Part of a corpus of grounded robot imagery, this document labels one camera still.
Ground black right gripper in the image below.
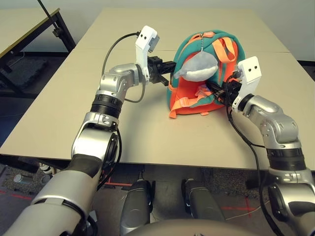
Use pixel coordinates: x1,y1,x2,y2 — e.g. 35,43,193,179
205,81,243,107

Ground dark grey foam floor mat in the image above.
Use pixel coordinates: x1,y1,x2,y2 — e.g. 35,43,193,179
4,57,49,90

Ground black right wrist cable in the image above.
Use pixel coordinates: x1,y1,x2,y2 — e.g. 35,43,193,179
225,70,284,236

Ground side table with black frame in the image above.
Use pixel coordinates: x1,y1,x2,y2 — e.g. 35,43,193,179
0,8,76,99

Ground grey plush whale zipper charm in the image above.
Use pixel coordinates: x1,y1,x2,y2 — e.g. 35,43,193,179
172,33,220,82

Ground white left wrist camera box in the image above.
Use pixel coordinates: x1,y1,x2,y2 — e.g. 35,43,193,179
134,25,160,82

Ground thin black pole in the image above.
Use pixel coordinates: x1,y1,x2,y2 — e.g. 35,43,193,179
36,0,59,29

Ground white floor cable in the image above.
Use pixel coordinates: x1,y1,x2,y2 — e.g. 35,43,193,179
225,206,263,221

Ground grey robot left leg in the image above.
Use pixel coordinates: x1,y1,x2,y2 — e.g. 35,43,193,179
120,179,156,234

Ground teal and orange backpack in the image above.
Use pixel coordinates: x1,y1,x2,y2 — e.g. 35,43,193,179
166,29,247,120

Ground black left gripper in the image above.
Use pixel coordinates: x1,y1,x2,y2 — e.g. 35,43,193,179
147,56,177,87

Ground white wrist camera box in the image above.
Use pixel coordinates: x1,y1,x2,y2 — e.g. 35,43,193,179
231,56,261,114
134,25,160,82

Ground white and black floor part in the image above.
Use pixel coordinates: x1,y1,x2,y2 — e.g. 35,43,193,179
39,163,54,176

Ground beige robot torso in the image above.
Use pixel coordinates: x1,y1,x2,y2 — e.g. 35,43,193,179
126,220,271,236

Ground grey robot leg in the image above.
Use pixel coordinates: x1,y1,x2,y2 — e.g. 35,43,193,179
182,178,226,222
120,179,156,234

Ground silver metal cylinder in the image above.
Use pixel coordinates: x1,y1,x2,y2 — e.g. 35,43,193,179
13,174,32,184

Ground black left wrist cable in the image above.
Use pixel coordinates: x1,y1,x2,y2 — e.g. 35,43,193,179
101,31,146,103

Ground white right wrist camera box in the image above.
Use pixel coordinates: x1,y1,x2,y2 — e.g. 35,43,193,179
231,56,261,114

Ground grey robot right leg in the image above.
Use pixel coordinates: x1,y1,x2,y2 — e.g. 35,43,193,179
182,178,226,222

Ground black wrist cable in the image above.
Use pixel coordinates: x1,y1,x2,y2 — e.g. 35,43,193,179
101,31,146,103
225,70,284,236

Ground red floor tape bracket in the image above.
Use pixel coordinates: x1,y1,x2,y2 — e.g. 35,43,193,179
104,172,135,187

